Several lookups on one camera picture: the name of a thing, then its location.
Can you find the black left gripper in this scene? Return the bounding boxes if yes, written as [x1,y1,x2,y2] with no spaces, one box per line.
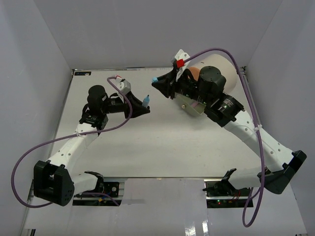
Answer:
[101,90,150,120]

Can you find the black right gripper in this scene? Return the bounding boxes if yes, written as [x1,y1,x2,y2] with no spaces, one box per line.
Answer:
[152,68,211,106]

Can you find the light blue highlighter body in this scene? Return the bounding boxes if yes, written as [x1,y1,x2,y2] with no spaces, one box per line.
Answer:
[142,95,150,108]

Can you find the round three-drawer storage box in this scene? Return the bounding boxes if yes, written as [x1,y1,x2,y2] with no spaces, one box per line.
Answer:
[176,53,238,117]

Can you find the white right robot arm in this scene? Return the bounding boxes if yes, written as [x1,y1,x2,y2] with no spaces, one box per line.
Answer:
[152,66,307,196]

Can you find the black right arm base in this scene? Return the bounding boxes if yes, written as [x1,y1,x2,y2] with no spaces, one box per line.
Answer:
[202,168,250,209]

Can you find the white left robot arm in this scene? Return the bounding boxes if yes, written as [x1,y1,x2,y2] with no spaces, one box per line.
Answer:
[33,82,150,206]

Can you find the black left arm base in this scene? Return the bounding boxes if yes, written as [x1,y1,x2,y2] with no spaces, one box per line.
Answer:
[72,171,124,207]

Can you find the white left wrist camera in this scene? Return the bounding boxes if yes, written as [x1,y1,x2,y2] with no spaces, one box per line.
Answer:
[115,75,131,95]

